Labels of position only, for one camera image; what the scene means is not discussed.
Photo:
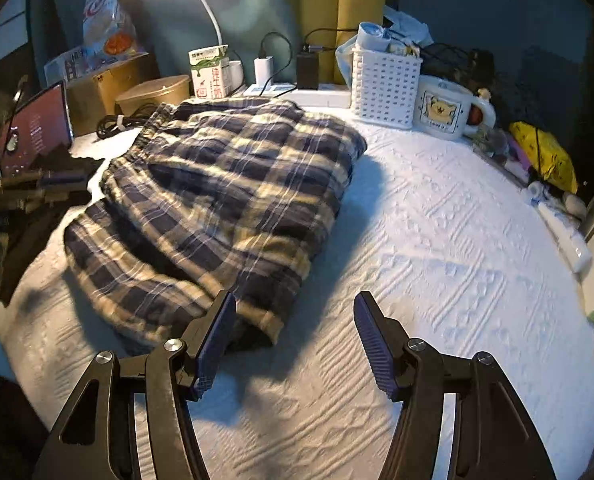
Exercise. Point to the plaid pants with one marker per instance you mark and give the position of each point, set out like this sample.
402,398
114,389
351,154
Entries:
217,185

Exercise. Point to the white charger plug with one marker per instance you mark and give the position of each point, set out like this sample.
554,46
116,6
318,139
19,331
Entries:
263,71

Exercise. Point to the green white milk carton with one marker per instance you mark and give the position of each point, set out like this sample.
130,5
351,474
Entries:
209,72

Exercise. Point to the white plastic basket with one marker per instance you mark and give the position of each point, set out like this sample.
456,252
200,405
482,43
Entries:
384,87

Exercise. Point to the white power strip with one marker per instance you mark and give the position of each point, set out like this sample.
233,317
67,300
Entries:
302,96

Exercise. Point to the yellow snack bag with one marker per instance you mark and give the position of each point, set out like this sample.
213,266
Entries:
552,157

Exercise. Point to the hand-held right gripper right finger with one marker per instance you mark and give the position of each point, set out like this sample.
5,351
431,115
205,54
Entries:
374,345

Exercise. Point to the clear snack bag orange print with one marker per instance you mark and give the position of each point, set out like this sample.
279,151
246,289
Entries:
111,22

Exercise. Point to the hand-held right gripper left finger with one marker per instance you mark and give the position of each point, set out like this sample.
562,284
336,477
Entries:
214,345

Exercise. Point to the blue white roll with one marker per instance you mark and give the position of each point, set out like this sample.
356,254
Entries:
372,36

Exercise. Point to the cardboard box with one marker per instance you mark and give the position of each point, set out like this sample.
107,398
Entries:
102,90

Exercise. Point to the round tan container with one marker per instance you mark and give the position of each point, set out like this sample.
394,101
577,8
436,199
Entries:
152,94

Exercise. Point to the white cream tube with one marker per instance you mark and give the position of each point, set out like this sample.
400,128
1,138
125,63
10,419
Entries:
564,235

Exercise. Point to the white plastic bag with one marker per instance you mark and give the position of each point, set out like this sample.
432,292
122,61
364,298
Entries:
409,25

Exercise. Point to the white mug with bear print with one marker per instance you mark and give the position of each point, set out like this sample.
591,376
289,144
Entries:
439,110

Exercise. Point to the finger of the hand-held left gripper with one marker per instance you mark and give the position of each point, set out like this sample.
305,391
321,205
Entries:
59,197
52,176

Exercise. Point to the yellow curtain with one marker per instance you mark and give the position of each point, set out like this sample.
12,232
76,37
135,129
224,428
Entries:
347,10

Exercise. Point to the printed paper packet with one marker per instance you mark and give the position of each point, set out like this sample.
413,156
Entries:
67,66

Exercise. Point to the small white bottle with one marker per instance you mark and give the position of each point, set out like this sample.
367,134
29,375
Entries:
539,191

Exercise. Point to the tablet with red screen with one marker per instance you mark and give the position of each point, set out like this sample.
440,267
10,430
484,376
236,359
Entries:
37,132

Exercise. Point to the small yellow figurine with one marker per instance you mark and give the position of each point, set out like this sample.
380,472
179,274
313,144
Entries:
483,94

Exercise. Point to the purple pouch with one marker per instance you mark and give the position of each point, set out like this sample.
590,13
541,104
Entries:
519,157

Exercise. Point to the white textured table cover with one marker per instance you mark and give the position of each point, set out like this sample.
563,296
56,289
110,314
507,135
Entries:
427,260

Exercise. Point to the grey green plush toy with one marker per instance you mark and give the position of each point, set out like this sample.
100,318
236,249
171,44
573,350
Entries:
488,139

